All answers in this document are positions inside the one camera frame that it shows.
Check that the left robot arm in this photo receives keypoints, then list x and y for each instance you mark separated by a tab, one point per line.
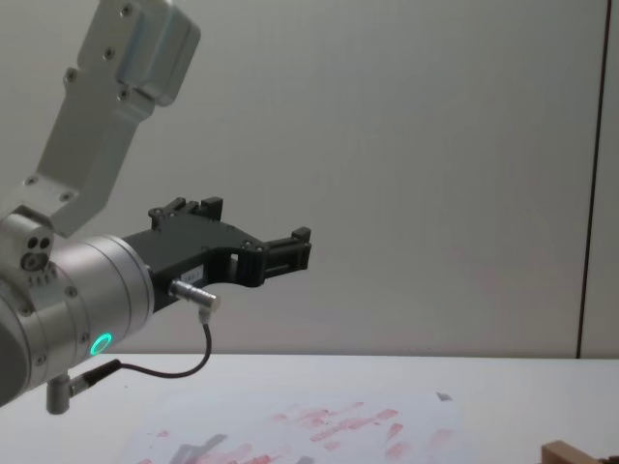
92	290

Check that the white table cloth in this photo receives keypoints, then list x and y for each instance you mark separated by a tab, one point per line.
508	382

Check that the brown wooden block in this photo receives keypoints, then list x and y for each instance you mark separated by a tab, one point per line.
561	453

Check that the white sheet with red marks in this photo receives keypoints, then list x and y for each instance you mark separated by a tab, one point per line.
300	425

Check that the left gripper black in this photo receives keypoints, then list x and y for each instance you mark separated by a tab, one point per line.
193	244

